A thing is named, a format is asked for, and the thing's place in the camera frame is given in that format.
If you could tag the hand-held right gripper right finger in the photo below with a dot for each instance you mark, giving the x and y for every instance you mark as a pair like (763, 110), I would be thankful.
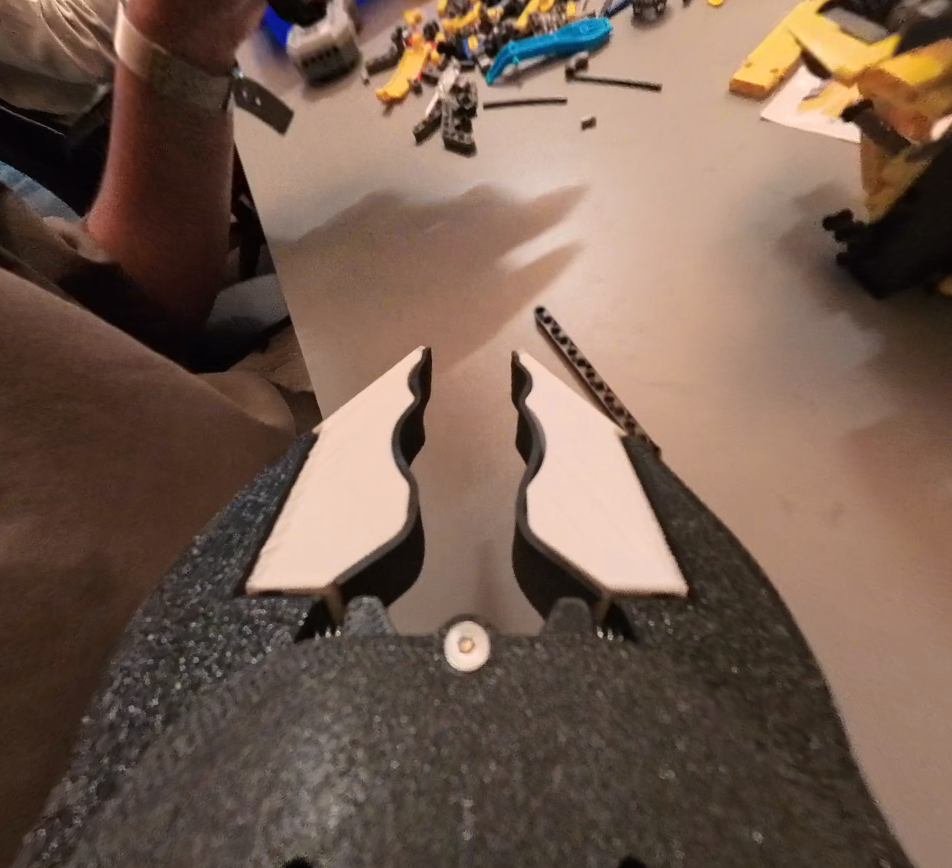
(595, 511)

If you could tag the pale paper wristband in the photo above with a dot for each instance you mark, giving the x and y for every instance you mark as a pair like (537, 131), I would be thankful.
(178, 76)

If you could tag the black toy beam with holes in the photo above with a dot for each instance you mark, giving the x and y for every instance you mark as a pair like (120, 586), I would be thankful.
(573, 354)

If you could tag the yellow and black sticker sheet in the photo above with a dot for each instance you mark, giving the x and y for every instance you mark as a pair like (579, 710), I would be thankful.
(796, 113)

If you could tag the yellow toy brick vehicle model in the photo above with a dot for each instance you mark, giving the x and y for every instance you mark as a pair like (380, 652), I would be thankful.
(907, 102)

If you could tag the black flexible toy rod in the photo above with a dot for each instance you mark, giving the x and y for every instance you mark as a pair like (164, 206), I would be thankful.
(617, 81)
(524, 102)

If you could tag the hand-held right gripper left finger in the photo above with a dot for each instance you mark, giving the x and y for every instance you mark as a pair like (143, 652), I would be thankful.
(335, 511)

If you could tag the yellow curved toy panel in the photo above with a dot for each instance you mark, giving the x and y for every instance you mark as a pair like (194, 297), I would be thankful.
(401, 76)

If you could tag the yellow flat toy panel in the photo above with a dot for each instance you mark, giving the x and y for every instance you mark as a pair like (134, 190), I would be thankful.
(773, 57)

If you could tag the person's left forearm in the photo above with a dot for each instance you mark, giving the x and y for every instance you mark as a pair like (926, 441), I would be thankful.
(163, 176)

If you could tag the grey toy motor block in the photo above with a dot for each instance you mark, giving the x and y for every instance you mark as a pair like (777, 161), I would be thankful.
(327, 46)

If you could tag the turquoise brick separator tool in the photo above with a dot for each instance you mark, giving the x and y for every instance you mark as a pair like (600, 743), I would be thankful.
(550, 42)

